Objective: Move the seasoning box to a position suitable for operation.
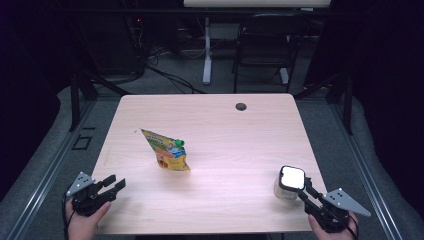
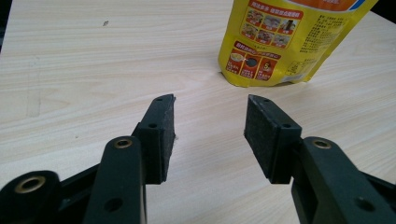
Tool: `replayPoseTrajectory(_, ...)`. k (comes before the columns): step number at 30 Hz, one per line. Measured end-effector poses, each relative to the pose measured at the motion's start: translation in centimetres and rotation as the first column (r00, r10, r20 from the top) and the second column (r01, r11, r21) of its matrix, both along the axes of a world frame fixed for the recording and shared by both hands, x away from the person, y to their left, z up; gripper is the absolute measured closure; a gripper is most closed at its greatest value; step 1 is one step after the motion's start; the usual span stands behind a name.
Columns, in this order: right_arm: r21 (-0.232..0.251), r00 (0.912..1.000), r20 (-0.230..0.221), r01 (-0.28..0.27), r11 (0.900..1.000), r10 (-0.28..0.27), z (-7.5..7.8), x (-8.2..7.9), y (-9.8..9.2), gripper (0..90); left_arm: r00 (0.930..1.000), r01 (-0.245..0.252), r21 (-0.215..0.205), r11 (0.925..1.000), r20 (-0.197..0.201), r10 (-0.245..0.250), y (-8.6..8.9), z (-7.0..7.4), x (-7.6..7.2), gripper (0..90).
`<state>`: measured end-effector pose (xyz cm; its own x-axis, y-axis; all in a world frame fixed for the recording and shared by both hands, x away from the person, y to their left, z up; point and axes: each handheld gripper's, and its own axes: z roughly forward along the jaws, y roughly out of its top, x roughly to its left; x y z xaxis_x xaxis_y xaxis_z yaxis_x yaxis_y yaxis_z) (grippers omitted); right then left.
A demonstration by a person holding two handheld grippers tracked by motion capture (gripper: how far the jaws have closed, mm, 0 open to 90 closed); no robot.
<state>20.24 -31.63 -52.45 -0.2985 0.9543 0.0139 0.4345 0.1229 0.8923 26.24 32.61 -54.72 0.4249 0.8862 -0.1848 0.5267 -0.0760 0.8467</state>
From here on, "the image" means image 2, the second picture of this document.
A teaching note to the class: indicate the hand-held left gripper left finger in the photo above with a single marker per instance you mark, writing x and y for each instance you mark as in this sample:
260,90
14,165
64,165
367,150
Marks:
155,146

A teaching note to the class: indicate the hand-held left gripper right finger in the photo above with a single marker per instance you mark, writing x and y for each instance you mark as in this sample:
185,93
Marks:
274,146

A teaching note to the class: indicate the yellow seasoning pouch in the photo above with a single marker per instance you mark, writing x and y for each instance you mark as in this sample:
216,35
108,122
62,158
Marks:
295,56

